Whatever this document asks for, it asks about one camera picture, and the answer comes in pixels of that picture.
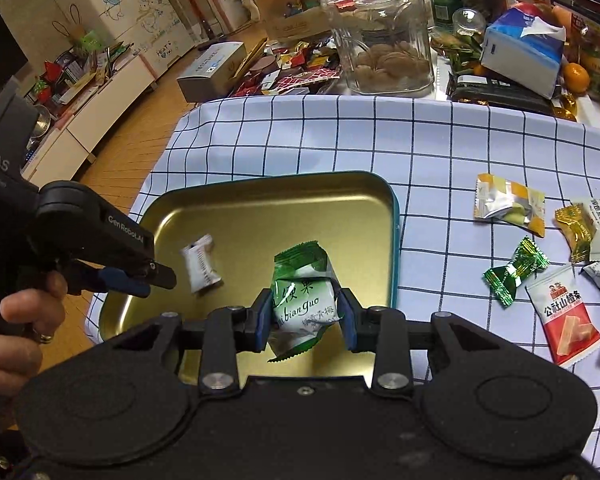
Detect person's left hand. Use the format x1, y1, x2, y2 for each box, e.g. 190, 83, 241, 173
0, 271, 69, 392

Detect gold metal tray teal rim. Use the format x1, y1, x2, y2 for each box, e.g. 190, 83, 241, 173
99, 171, 401, 378

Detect orange white snack packet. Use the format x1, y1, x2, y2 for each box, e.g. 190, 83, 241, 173
474, 173, 546, 237

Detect small orange tangerine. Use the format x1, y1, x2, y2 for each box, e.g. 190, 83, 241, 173
561, 61, 591, 92

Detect green white snack packet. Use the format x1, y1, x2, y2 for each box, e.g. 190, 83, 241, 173
267, 241, 345, 364

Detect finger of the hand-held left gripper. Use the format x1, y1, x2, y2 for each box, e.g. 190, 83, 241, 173
80, 202, 177, 289
67, 260, 151, 297

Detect glass cookie jar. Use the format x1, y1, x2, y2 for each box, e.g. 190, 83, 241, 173
321, 0, 436, 97

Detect white low media cabinet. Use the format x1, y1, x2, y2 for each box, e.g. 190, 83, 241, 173
22, 52, 158, 181

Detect pile of mixed snack wrappers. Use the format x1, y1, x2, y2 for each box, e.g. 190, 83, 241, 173
230, 42, 346, 97

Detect grey carton box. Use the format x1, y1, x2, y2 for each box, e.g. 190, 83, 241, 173
176, 41, 247, 103

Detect blue white tissue pack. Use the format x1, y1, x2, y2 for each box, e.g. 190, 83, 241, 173
480, 2, 567, 100

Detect black television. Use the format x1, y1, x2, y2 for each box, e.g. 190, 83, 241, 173
0, 0, 28, 111

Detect metal bowl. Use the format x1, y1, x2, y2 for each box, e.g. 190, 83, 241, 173
32, 110, 57, 137

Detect gold brown candy packet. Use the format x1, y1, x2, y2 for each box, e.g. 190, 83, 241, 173
554, 203, 598, 263

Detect black flat box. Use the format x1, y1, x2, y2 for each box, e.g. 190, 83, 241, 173
447, 72, 561, 112

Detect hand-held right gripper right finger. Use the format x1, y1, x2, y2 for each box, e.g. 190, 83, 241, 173
336, 287, 506, 386

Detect white cabinet rabbit drawings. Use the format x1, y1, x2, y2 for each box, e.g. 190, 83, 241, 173
52, 0, 196, 68

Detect small clear glass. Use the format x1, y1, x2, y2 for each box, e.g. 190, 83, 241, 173
452, 7, 488, 37

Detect white checkered tablecloth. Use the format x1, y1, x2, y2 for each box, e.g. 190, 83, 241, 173
86, 92, 600, 467

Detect white snack packet red print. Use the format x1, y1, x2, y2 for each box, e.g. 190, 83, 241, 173
181, 233, 224, 295

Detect green candy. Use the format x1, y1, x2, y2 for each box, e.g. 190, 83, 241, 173
482, 236, 551, 307

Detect printed paper bag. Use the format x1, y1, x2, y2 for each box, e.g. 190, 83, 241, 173
237, 0, 331, 43

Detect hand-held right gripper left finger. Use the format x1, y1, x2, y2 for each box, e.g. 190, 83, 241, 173
102, 287, 275, 386

